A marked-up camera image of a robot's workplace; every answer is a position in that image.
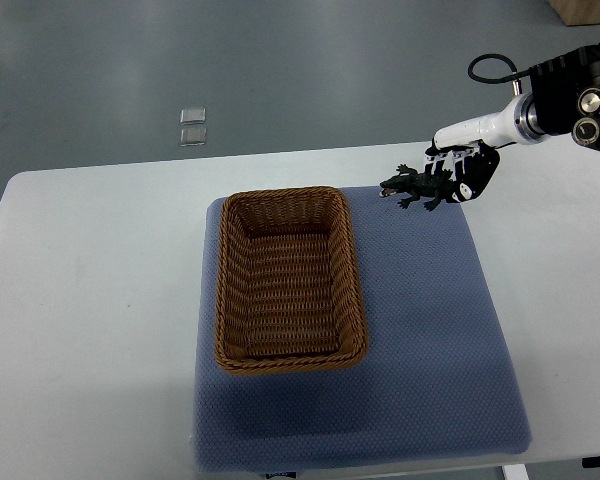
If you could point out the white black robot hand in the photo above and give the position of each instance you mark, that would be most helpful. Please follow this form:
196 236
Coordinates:
472 147

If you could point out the dark toy crocodile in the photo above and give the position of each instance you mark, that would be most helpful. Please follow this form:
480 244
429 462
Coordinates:
437 187

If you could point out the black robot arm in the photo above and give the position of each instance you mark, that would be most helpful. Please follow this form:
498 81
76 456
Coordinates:
566 94

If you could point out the brown wicker basket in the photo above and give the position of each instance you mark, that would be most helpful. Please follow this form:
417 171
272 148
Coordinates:
288 291

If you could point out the wooden box corner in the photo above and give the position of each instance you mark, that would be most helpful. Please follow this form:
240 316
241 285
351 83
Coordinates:
577 12

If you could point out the blue padded mat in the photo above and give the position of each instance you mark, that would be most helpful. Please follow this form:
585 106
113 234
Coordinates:
437 381

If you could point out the upper metal floor plate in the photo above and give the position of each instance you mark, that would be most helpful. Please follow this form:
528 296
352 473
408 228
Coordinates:
193 115

